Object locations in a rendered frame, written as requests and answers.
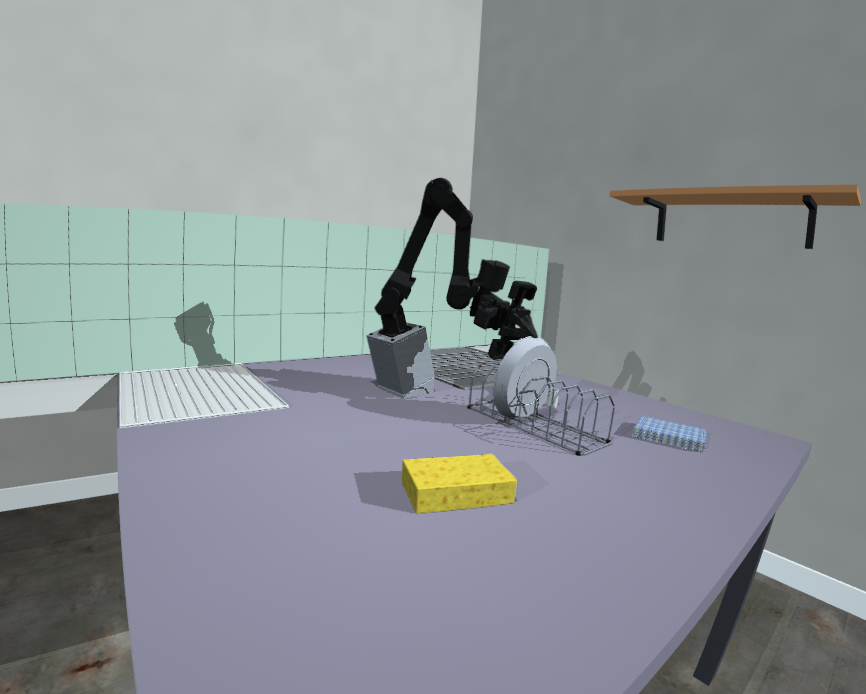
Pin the white round plate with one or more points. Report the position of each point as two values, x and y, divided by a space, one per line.
527 359

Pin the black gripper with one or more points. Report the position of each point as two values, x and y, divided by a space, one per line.
525 323

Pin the grey wire dish rack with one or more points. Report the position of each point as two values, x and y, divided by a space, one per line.
578 453

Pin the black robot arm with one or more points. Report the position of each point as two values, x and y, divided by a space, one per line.
492 274

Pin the yellow sponge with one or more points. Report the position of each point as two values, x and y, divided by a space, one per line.
456 483

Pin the white ribbed draining mat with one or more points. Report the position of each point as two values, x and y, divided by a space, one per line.
166 402

